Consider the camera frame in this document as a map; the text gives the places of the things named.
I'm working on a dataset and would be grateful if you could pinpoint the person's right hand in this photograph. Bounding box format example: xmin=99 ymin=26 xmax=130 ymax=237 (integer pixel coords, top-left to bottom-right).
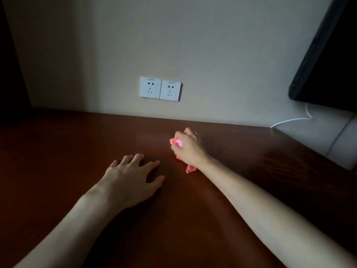
xmin=170 ymin=127 xmax=213 ymax=169

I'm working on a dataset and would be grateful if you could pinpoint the person's left hand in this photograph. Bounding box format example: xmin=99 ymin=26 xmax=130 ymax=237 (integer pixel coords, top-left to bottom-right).
xmin=95 ymin=153 xmax=165 ymax=210

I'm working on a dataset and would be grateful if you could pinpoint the pink cloth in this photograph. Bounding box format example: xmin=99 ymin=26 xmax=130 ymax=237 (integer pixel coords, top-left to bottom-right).
xmin=169 ymin=137 xmax=197 ymax=175

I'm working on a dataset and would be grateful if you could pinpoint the person's left forearm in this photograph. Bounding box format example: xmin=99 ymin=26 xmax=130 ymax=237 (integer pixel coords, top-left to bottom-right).
xmin=13 ymin=187 xmax=127 ymax=268

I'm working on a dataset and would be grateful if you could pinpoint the person's right forearm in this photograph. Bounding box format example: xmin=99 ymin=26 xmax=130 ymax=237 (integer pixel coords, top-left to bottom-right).
xmin=199 ymin=157 xmax=357 ymax=268

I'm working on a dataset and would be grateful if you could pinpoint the black television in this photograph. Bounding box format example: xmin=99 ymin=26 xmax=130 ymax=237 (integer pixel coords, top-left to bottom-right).
xmin=288 ymin=0 xmax=357 ymax=114

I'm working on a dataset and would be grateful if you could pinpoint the white wall socket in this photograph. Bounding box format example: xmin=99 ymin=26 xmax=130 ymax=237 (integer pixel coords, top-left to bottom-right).
xmin=140 ymin=76 xmax=162 ymax=100
xmin=160 ymin=80 xmax=182 ymax=102

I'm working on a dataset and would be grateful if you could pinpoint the white cable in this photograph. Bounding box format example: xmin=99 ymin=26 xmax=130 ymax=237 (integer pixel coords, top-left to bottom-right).
xmin=270 ymin=103 xmax=313 ymax=129

